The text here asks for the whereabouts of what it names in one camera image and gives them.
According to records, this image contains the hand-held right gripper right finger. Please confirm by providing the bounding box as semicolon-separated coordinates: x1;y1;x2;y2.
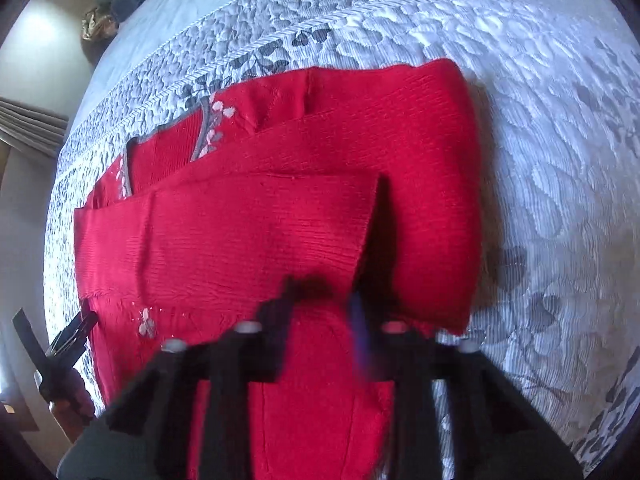
349;280;583;480

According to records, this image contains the beige pleated curtain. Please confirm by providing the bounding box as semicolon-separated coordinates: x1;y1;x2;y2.
0;96;69;157

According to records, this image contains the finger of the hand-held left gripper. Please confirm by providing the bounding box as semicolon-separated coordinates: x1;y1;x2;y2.
49;311;99;360

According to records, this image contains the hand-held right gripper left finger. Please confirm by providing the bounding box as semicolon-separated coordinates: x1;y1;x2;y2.
65;276;302;480

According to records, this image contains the white floral quilt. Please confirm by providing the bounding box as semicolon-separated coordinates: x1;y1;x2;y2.
42;0;640;466

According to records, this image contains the red knit sweater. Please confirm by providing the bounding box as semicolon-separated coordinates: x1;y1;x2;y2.
74;57;483;480

